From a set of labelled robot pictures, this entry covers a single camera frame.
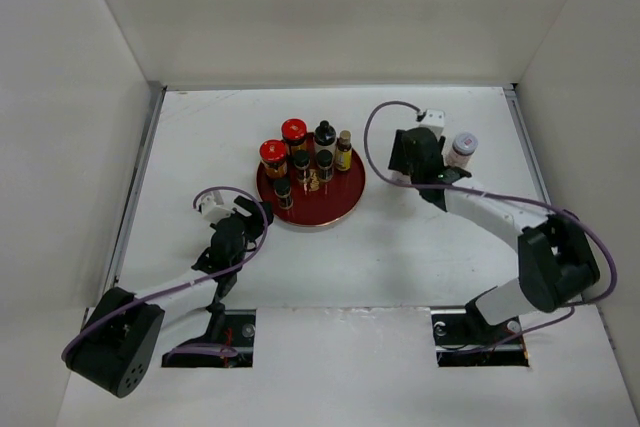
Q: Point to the aluminium table rail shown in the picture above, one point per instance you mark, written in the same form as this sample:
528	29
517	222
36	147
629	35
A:
115	259
511	98

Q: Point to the right aluminium table rail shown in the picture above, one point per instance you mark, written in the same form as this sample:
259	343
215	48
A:
511	98

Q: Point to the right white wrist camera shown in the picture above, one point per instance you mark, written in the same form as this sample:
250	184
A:
434	120

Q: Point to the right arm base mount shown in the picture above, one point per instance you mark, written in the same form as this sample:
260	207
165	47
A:
463	339

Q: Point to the left aluminium table rail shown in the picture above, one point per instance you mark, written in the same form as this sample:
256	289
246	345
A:
115	259

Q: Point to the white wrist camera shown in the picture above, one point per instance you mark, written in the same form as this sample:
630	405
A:
213	208
434	120

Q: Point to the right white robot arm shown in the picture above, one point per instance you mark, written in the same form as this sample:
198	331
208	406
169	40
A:
554	259

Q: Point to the white-lid spice jar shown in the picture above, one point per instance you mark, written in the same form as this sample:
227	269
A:
462	149
400	178

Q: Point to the clear salt grinder black top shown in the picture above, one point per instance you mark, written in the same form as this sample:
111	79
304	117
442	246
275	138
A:
325	138

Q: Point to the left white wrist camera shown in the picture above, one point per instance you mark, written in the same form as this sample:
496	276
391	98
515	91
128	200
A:
213	208

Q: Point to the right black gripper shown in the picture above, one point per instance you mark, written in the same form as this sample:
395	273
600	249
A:
397	150

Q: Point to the red-lid dark sauce jar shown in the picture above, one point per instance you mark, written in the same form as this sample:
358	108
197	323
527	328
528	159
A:
294	134

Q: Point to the round red lacquer tray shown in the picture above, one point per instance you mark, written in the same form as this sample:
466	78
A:
316	203

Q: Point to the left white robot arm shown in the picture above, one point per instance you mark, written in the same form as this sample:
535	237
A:
116	345

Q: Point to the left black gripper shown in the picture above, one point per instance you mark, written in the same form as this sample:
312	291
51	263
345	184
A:
248	206

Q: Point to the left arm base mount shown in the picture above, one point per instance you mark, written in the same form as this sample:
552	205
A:
227	342

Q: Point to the yellow-label beige-cap spice bottle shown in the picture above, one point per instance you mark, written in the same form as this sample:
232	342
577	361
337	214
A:
343	153

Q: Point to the black-cap spice bottle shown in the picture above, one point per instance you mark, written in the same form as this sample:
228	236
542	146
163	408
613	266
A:
301	162
324	161
283	192

